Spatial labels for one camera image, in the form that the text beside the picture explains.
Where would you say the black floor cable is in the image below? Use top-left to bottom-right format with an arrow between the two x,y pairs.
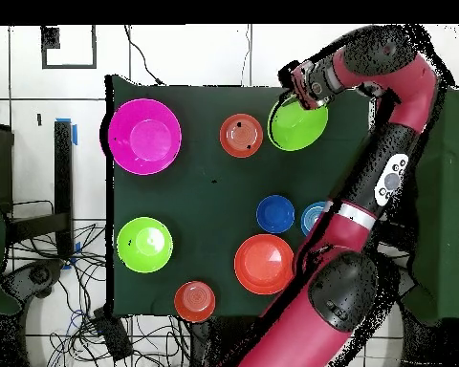
122,25 -> 165,86

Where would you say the black floor frame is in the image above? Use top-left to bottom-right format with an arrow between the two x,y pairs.
40,25 -> 98,70

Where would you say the small translucent orange bowl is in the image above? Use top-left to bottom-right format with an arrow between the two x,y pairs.
218,113 -> 265,159
173,280 -> 217,323

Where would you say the tangle of floor cables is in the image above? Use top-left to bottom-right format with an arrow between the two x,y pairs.
3,198 -> 200,367

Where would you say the large orange bowl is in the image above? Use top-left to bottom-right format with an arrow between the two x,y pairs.
233,233 -> 296,296

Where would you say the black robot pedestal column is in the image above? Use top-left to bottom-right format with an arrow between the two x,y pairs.
198,316 -> 269,367

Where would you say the large pink bowl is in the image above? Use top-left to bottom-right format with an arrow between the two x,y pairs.
106,97 -> 183,176

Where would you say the small dark blue bowl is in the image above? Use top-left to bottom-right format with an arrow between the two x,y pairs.
255,194 -> 296,235

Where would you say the blue tape strip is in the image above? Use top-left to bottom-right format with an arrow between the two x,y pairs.
55,117 -> 78,146

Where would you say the dark green table cloth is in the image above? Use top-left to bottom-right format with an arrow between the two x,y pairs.
105,74 -> 380,320

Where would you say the large green bowl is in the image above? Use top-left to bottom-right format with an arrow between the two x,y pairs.
116,216 -> 174,274
267,95 -> 330,153

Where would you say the black floor box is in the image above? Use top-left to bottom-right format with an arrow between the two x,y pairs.
91,305 -> 135,363

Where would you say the black metal stand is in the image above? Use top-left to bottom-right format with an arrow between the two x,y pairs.
1,119 -> 75,261

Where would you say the light blue translucent bowl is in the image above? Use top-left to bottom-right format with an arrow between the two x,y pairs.
300,201 -> 329,237

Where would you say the black office chair base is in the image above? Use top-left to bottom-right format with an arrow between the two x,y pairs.
1,259 -> 66,307

